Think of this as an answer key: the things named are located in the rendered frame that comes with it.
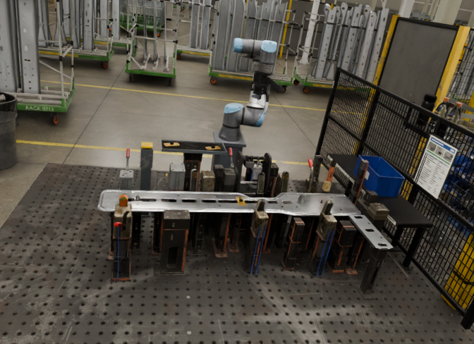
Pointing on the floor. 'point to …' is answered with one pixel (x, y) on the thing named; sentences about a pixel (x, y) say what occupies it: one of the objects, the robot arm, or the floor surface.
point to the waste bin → (8, 130)
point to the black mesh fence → (410, 180)
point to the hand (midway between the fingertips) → (262, 108)
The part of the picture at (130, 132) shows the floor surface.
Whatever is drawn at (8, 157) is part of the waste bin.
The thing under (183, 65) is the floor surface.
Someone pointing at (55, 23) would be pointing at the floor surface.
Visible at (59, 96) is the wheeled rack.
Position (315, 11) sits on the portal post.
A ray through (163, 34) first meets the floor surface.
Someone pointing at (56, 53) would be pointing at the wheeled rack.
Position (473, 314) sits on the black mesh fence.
